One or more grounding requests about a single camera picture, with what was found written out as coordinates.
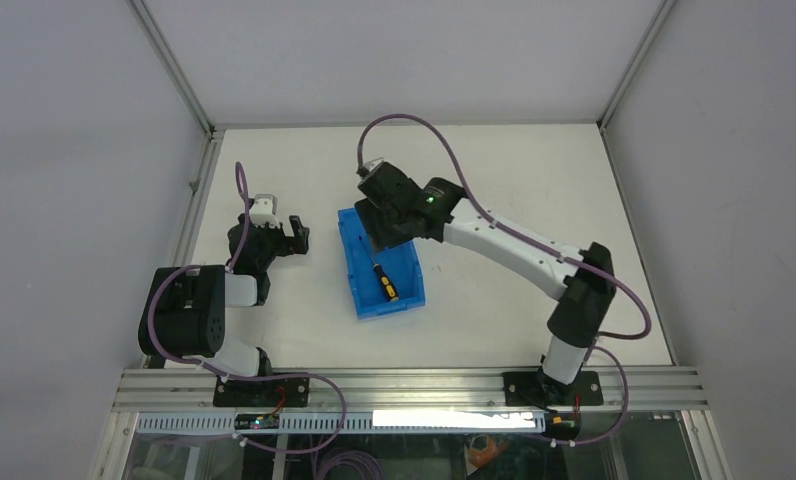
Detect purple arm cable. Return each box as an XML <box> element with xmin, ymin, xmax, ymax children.
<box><xmin>146</xmin><ymin>161</ymin><xmax>348</xmax><ymax>456</ymax></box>
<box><xmin>356</xmin><ymin>113</ymin><xmax>653</xmax><ymax>446</ymax></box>

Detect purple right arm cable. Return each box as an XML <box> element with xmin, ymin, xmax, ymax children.
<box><xmin>356</xmin><ymin>113</ymin><xmax>653</xmax><ymax>446</ymax></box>

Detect white slotted cable duct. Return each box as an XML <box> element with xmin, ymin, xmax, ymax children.
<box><xmin>136</xmin><ymin>409</ymin><xmax>545</xmax><ymax>436</ymax></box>

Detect blue plastic bin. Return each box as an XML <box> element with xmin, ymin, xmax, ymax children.
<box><xmin>337</xmin><ymin>207</ymin><xmax>426</xmax><ymax>321</ymax></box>

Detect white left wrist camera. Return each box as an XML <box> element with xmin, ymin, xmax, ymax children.
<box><xmin>248</xmin><ymin>194</ymin><xmax>282</xmax><ymax>229</ymax></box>

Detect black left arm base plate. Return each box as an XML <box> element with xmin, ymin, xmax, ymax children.
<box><xmin>212</xmin><ymin>377</ymin><xmax>310</xmax><ymax>409</ymax></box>

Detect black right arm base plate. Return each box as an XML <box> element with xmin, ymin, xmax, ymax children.
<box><xmin>501</xmin><ymin>370</ymin><xmax>604</xmax><ymax>409</ymax></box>

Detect aluminium front rail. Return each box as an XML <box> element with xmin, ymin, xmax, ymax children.
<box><xmin>112</xmin><ymin>366</ymin><xmax>710</xmax><ymax>413</ymax></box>

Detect yellow black screwdriver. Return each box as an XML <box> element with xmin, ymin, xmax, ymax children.
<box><xmin>358</xmin><ymin>235</ymin><xmax>400</xmax><ymax>302</ymax></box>

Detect orange object below table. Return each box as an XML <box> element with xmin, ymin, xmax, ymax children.
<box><xmin>465</xmin><ymin>434</ymin><xmax>509</xmax><ymax>469</ymax></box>

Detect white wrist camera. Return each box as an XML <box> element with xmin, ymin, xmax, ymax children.
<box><xmin>248</xmin><ymin>194</ymin><xmax>282</xmax><ymax>229</ymax></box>
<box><xmin>356</xmin><ymin>157</ymin><xmax>385</xmax><ymax>179</ymax></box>

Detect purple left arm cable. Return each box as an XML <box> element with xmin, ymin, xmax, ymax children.
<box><xmin>146</xmin><ymin>161</ymin><xmax>348</xmax><ymax>456</ymax></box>

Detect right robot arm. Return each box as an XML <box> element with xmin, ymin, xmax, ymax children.
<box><xmin>354</xmin><ymin>161</ymin><xmax>616</xmax><ymax>405</ymax></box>

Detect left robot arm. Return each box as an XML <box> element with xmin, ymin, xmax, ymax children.
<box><xmin>138</xmin><ymin>214</ymin><xmax>310</xmax><ymax>406</ymax></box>

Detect coiled purple cable below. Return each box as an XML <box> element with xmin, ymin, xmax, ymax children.
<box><xmin>313</xmin><ymin>450</ymin><xmax>385</xmax><ymax>480</ymax></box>

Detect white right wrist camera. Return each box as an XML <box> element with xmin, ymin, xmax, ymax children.
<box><xmin>356</xmin><ymin>157</ymin><xmax>385</xmax><ymax>179</ymax></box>

